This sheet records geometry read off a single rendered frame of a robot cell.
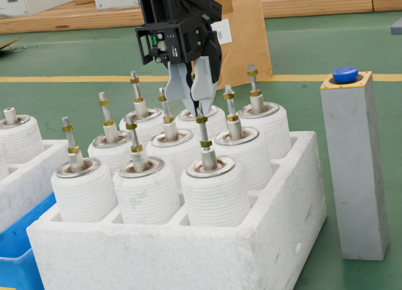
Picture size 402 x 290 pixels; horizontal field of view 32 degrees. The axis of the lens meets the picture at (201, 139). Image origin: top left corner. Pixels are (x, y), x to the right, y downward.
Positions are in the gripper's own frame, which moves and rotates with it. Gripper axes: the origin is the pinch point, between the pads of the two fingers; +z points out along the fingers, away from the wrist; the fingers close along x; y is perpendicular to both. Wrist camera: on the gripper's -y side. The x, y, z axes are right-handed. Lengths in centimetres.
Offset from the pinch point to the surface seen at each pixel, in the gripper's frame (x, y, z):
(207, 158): 0.3, 1.8, 7.6
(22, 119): -55, -19, 9
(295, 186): 6.2, -14.7, 20.3
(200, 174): -0.3, 3.6, 9.4
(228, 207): 3.4, 3.9, 14.5
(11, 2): -252, -228, 18
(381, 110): 1, -88, 35
